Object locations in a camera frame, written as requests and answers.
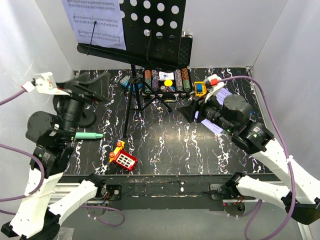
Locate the white playing card deck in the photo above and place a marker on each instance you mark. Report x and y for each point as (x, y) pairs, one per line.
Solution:
(166, 75)

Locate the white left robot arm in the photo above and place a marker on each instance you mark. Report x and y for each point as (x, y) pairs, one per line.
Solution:
(54, 136)

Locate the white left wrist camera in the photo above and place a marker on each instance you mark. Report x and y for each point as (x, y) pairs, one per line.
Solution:
(44, 83)

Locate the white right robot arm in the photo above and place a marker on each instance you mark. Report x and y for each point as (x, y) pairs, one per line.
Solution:
(300, 191)

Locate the yellow round dealer chip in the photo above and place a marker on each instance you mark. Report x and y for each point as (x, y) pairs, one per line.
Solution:
(168, 82)

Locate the black microphone desk stand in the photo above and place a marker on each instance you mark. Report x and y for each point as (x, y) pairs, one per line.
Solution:
(73, 112)

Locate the sheet music page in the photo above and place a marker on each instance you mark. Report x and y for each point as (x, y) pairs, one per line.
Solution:
(222, 94)
(96, 22)

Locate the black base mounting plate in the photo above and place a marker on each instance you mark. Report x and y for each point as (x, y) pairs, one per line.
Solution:
(162, 192)

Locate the red yellow toy brick house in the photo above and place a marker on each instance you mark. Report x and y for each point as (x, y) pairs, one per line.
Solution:
(122, 158)

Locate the black poker chip case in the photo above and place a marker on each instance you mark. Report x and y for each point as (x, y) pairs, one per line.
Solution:
(176, 84)

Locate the mint green toy microphone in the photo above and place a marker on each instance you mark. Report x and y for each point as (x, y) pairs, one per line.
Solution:
(88, 136)

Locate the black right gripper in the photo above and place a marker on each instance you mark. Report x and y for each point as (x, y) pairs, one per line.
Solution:
(189, 110)

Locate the yellow toy brick tray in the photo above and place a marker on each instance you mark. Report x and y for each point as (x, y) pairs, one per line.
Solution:
(200, 89)

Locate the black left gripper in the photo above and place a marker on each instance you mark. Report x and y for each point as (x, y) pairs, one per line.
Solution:
(98, 87)

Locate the black music stand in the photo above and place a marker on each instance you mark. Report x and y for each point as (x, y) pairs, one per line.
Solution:
(152, 33)

